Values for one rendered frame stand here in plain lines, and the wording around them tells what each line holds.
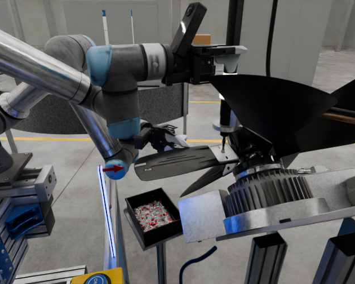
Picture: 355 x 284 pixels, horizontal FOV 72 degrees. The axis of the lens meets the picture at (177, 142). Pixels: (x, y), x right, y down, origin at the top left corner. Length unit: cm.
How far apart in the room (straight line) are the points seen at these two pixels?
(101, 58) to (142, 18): 616
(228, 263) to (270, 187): 136
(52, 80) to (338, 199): 79
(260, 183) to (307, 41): 664
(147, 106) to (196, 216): 189
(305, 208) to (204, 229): 29
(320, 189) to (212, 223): 32
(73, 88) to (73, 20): 652
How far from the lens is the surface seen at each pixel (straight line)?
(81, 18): 703
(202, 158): 69
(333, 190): 82
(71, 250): 215
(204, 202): 77
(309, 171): 91
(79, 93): 61
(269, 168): 69
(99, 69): 49
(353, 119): 58
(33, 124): 280
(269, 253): 89
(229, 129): 66
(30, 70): 58
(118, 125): 53
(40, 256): 221
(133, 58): 50
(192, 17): 56
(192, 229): 79
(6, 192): 112
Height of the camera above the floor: 153
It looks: 26 degrees down
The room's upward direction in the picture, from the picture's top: straight up
